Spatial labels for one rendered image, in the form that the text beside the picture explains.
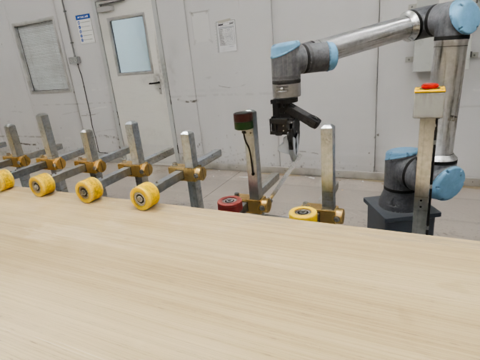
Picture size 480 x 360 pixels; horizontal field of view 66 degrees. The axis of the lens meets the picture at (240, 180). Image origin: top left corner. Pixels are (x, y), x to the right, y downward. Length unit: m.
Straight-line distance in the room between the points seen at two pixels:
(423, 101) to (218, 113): 3.46
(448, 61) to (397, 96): 2.18
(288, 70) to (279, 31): 2.78
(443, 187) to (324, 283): 0.95
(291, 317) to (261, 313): 0.06
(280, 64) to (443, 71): 0.67
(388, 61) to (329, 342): 3.24
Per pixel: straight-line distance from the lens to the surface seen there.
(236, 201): 1.17
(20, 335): 0.84
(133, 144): 1.48
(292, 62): 1.18
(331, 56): 1.25
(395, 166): 1.76
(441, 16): 1.61
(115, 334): 0.75
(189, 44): 4.44
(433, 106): 1.05
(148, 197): 1.19
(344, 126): 3.86
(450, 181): 1.66
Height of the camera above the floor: 1.36
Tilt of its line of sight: 19 degrees down
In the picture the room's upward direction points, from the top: 6 degrees counter-clockwise
